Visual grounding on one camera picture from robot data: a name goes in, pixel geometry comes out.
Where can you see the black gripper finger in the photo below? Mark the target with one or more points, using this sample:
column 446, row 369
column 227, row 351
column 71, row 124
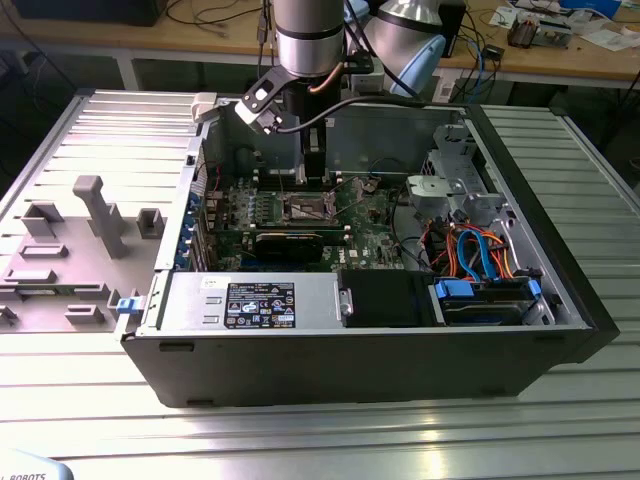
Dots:
column 316, row 165

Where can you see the black PC case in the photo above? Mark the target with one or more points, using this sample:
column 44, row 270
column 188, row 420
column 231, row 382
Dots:
column 350, row 365

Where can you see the grey metal device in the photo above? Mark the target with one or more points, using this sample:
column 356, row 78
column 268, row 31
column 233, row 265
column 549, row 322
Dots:
column 555, row 35

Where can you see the grey parts rack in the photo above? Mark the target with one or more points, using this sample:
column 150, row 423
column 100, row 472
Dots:
column 67, row 235

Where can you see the green motherboard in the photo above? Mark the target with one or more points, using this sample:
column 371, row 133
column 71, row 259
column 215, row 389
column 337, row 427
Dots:
column 370, row 235

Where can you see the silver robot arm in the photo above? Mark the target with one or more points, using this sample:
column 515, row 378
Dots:
column 310, row 50

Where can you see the white paper sheet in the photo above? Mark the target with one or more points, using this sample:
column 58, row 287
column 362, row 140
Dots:
column 607, row 40

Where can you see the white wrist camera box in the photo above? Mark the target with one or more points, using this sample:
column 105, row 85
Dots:
column 250, row 107

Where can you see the silver drive cage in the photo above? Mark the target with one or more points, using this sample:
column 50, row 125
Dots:
column 450, row 150

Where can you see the black graphics card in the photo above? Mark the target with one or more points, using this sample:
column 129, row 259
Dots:
column 287, row 247

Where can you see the black monitor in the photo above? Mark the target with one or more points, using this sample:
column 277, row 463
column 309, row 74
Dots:
column 85, row 12

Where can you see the silver power supply unit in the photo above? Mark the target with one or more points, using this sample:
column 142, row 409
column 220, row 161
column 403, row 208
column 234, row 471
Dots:
column 190, row 300

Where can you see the pale blue teach pendant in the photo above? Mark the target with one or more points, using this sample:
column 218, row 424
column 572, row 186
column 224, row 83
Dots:
column 30, row 465

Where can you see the small black adapter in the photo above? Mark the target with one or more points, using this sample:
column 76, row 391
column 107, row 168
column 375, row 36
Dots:
column 494, row 51

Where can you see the CPU cooler heatsink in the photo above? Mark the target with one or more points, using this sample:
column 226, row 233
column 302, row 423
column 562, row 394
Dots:
column 522, row 32

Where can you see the blue plastic latch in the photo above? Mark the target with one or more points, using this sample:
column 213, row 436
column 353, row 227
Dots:
column 129, row 305

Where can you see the small wrist camera with bracket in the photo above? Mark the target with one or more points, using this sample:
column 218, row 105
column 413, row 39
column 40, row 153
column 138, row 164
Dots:
column 367, row 82

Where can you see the CPU socket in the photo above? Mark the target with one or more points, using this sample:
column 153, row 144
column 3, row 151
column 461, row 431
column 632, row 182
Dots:
column 300, row 212

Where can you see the wooden workbench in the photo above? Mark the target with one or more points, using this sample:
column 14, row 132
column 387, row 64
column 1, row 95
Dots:
column 200, row 35

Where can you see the angled silver metal bracket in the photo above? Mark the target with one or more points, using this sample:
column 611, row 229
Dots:
column 482, row 207

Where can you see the black plastic shroud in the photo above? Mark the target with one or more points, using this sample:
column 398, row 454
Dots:
column 385, row 300

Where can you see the hard disk in blue carrier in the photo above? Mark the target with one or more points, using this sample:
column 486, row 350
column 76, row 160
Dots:
column 452, row 291

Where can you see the rounded silver metal bracket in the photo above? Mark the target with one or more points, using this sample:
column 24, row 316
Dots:
column 435, row 197

